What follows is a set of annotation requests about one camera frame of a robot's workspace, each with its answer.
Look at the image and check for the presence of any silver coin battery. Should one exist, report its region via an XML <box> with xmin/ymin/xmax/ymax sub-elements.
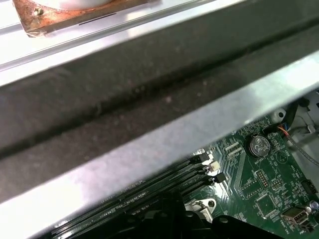
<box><xmin>246</xmin><ymin>134</ymin><xmax>271</xmax><ymax>157</ymax></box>

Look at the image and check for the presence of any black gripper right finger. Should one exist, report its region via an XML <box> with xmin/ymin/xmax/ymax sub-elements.
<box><xmin>211</xmin><ymin>214</ymin><xmax>253</xmax><ymax>239</ymax></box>

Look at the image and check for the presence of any green motherboard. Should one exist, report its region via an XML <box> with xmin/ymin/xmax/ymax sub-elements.
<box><xmin>49</xmin><ymin>109</ymin><xmax>319</xmax><ymax>239</ymax></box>

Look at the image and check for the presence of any square brown base plate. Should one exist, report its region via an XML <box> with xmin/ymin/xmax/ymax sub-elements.
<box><xmin>11</xmin><ymin>0</ymin><xmax>162</xmax><ymax>38</ymax></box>

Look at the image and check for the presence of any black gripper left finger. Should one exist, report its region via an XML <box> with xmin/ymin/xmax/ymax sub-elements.
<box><xmin>109</xmin><ymin>190</ymin><xmax>205</xmax><ymax>239</ymax></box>

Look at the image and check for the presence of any black power cable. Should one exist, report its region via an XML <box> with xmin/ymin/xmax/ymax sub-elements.
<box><xmin>286</xmin><ymin>99</ymin><xmax>307</xmax><ymax>130</ymax></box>

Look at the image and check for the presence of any black pin header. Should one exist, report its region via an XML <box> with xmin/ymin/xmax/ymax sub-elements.
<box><xmin>256</xmin><ymin>170</ymin><xmax>269</xmax><ymax>187</ymax></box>

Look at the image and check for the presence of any square black chip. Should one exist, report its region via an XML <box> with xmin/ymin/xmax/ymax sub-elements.
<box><xmin>255</xmin><ymin>195</ymin><xmax>277</xmax><ymax>217</ymax></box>

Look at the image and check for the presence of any grey braided wire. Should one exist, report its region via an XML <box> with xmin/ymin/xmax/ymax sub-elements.
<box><xmin>286</xmin><ymin>139</ymin><xmax>319</xmax><ymax>166</ymax></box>

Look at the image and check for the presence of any black RAM slot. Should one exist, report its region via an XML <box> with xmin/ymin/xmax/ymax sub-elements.
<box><xmin>180</xmin><ymin>173</ymin><xmax>226</xmax><ymax>200</ymax></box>
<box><xmin>51</xmin><ymin>152</ymin><xmax>209</xmax><ymax>236</ymax></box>
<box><xmin>57</xmin><ymin>161</ymin><xmax>220</xmax><ymax>239</ymax></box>

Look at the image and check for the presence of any black wire connector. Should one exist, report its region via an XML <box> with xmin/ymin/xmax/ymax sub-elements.
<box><xmin>264</xmin><ymin>123</ymin><xmax>294</xmax><ymax>137</ymax></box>

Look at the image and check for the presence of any black PC case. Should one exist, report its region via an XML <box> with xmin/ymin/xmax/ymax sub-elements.
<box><xmin>0</xmin><ymin>0</ymin><xmax>319</xmax><ymax>239</ymax></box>

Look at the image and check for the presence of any perforated metal drive cage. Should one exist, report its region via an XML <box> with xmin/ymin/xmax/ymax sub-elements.
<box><xmin>271</xmin><ymin>88</ymin><xmax>319</xmax><ymax>152</ymax></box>

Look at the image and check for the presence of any silver USB port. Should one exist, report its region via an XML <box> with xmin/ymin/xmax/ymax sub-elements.
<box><xmin>281</xmin><ymin>208</ymin><xmax>308</xmax><ymax>229</ymax></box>

